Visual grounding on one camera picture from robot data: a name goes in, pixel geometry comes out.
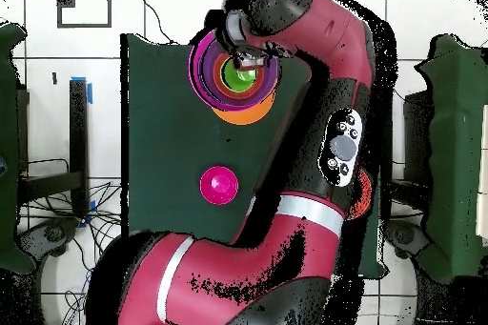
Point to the small crimson bowl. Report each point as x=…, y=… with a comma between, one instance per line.
x=219, y=186

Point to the green cup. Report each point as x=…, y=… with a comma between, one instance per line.
x=238, y=79

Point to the small red-orange bowl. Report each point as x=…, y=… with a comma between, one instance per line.
x=218, y=73

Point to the pink bowl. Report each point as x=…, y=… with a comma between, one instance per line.
x=192, y=65

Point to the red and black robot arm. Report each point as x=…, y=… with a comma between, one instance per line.
x=267, y=264

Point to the dark green tablecloth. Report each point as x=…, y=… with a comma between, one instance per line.
x=164, y=149

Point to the large red-orange bowl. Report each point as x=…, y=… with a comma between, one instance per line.
x=362, y=195

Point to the blue tape strip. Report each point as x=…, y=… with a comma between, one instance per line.
x=90, y=94

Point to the black bench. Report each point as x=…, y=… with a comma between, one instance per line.
x=78, y=130

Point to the green cloth side table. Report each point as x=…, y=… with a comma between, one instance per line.
x=450, y=149
x=7, y=207

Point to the white box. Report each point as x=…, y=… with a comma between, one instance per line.
x=483, y=207

